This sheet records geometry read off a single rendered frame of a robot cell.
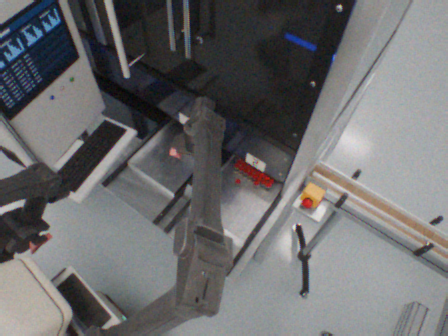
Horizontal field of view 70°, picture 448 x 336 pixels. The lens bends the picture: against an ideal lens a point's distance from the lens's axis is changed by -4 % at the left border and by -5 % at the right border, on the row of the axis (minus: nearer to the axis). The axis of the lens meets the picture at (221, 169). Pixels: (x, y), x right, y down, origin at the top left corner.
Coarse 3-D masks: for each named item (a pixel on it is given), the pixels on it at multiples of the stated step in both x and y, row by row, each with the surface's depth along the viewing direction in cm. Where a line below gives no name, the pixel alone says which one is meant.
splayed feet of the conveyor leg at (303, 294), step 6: (294, 228) 224; (300, 228) 216; (300, 234) 212; (300, 240) 209; (300, 246) 207; (300, 252) 202; (300, 258) 202; (306, 258) 200; (306, 264) 200; (306, 270) 198; (306, 276) 198; (306, 282) 197; (306, 288) 197; (300, 294) 201; (306, 294) 199
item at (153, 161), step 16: (176, 128) 155; (160, 144) 150; (128, 160) 141; (144, 160) 145; (160, 160) 146; (176, 160) 146; (192, 160) 146; (144, 176) 141; (160, 176) 141; (176, 176) 142; (176, 192) 135
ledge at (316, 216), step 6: (300, 192) 140; (294, 204) 137; (324, 204) 138; (300, 210) 136; (306, 210) 136; (318, 210) 136; (324, 210) 136; (306, 216) 136; (312, 216) 135; (318, 216) 135; (318, 222) 134
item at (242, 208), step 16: (224, 176) 143; (240, 176) 143; (224, 192) 139; (240, 192) 139; (256, 192) 139; (272, 192) 139; (224, 208) 135; (240, 208) 135; (256, 208) 135; (224, 224) 131; (240, 224) 131; (256, 224) 128; (240, 240) 126
